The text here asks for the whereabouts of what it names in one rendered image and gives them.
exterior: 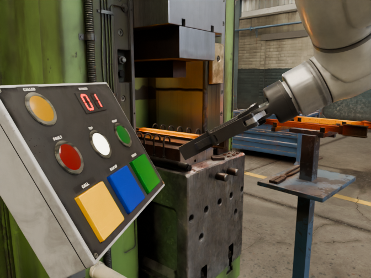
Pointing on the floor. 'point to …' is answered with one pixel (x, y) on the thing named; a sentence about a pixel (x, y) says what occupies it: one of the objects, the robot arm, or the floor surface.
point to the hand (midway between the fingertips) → (196, 145)
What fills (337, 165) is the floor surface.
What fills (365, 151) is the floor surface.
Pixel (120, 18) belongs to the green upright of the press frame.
